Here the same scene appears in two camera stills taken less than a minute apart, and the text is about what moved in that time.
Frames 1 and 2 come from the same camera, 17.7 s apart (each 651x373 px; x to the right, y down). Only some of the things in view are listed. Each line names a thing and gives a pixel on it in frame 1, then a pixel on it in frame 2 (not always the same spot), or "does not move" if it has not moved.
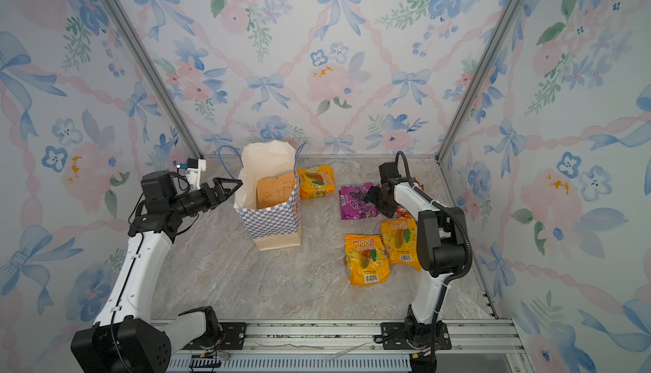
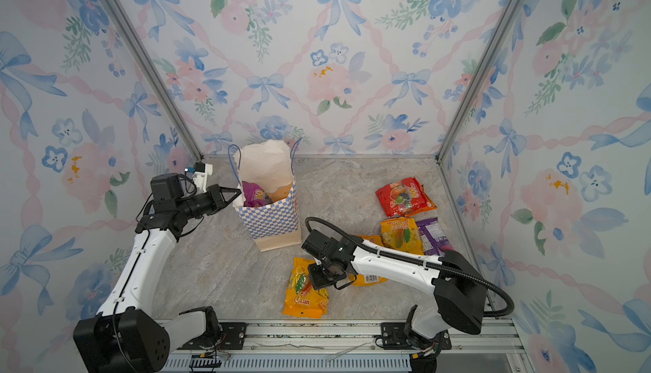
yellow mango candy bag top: [316, 181] to [302, 298]
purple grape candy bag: [353, 203] to [253, 195]
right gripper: [373, 195] to [316, 280]
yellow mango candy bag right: [400, 236] does not move
